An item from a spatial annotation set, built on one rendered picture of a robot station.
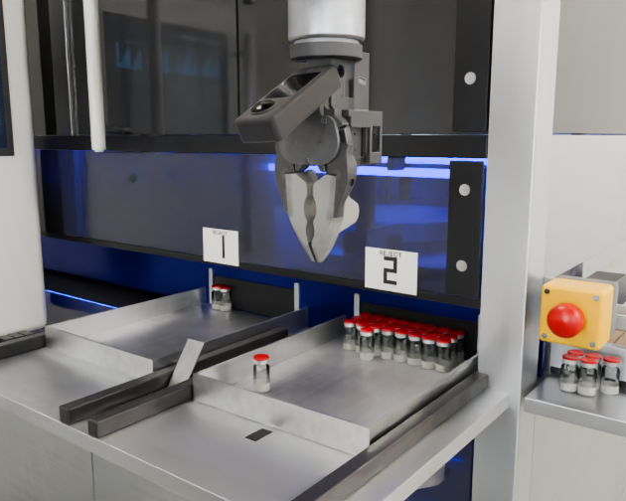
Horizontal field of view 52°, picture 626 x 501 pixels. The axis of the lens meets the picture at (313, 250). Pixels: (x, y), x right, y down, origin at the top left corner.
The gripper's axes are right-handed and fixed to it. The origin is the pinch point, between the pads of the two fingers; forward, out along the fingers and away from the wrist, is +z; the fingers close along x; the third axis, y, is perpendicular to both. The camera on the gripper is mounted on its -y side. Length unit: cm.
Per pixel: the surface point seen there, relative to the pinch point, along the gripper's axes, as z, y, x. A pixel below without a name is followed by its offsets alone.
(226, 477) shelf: 21.5, -9.7, 3.3
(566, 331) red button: 10.9, 24.0, -18.6
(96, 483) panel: 67, 27, 83
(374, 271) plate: 8.0, 27.4, 9.7
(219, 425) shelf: 21.5, -2.0, 12.1
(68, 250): 16, 36, 101
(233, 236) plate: 5.4, 27.4, 37.8
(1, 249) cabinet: 11, 13, 88
